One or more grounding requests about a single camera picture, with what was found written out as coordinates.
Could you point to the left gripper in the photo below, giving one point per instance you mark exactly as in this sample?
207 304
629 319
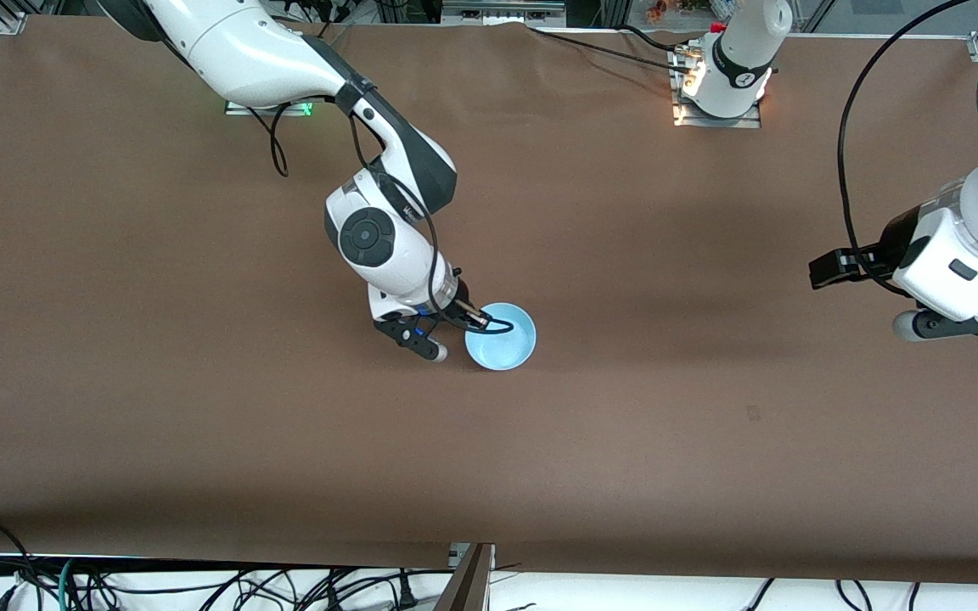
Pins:
895 240

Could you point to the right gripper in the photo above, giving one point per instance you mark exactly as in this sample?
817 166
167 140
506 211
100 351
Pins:
458 311

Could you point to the light blue bowl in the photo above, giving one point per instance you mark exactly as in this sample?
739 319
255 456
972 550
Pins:
506 348

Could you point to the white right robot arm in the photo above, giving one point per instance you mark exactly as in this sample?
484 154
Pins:
234 51

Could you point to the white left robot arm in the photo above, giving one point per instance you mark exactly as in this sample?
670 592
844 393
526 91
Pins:
739 59

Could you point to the brown table cover sheet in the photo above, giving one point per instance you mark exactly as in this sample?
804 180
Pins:
489 467

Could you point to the grey box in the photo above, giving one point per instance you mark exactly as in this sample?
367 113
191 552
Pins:
502 13

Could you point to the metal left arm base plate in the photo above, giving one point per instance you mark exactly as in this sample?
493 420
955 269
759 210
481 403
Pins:
718 123

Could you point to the aluminium profile post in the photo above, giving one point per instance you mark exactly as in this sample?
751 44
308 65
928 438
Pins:
468 585

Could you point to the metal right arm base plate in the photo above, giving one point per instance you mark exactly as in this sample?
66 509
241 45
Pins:
238 109

